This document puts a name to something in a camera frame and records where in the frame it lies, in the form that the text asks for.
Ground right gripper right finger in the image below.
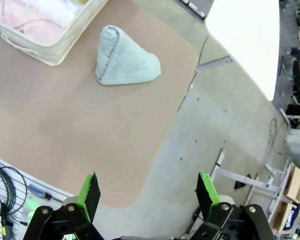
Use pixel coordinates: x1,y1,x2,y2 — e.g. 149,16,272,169
187,171,276,240

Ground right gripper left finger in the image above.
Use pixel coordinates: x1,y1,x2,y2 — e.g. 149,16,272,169
23,171,103,240

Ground pink towel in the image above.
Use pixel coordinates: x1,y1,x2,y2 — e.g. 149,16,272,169
0,0,66,46

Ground white towel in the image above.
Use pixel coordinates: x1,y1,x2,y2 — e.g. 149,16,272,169
22,0,87,30

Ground white slotted mounting plate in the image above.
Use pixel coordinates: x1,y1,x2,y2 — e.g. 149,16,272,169
0,152,77,240

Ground cardboard box with blue bag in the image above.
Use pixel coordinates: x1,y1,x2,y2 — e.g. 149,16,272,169
268,201,300,235

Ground open cardboard box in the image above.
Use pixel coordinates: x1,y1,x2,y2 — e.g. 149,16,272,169
284,161,300,204

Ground grey table support beam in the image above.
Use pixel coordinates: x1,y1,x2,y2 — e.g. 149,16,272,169
195,55,235,74

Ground light teal folded towel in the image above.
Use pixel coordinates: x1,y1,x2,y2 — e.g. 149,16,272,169
94,24,162,86

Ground cream fabric storage bin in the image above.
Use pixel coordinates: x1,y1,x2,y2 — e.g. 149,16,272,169
0,0,110,67

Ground large white table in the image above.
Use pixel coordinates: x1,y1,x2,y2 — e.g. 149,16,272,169
204,0,283,102

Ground white metal table frame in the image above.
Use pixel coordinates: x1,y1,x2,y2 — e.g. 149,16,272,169
209,147,282,201

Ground coiled black cable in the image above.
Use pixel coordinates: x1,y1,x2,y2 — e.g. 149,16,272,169
0,163,28,237

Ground looped grey floor cable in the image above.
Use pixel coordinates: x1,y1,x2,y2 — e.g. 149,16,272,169
263,116,288,157

